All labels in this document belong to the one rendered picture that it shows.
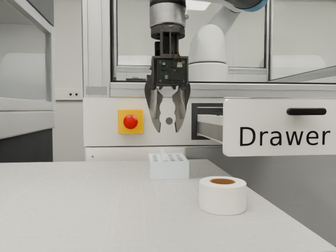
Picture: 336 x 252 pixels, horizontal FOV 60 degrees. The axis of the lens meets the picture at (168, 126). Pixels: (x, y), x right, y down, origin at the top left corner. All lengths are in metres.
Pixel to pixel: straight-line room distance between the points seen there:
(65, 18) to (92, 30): 3.56
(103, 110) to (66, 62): 3.47
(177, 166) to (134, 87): 0.34
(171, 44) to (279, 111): 0.25
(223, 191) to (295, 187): 0.64
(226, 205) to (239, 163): 0.53
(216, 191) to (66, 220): 0.21
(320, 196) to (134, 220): 0.79
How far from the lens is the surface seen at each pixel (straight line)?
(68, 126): 4.29
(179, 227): 0.39
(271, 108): 0.60
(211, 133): 0.73
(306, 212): 1.09
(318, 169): 1.07
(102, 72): 0.90
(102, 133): 0.89
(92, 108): 0.89
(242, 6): 0.69
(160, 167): 0.63
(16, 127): 1.34
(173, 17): 0.61
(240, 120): 0.58
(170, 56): 0.57
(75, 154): 4.31
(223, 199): 0.43
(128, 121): 0.81
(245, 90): 0.95
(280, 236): 0.39
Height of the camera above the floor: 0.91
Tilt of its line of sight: 3 degrees down
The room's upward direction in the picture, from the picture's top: straight up
